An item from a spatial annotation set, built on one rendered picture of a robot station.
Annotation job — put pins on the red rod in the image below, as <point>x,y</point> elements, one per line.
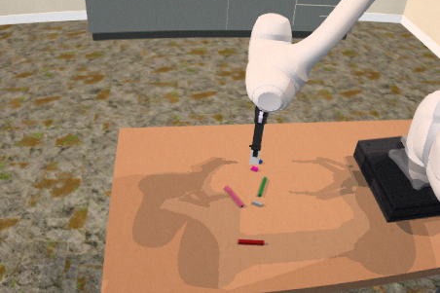
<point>250,242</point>

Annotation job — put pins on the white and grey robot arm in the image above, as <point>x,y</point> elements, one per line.
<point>274,76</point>

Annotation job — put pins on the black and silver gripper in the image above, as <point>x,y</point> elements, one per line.
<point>259,121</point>

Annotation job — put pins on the pink rod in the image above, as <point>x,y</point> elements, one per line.
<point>232,194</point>

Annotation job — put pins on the short grey rod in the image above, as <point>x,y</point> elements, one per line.
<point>258,203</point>

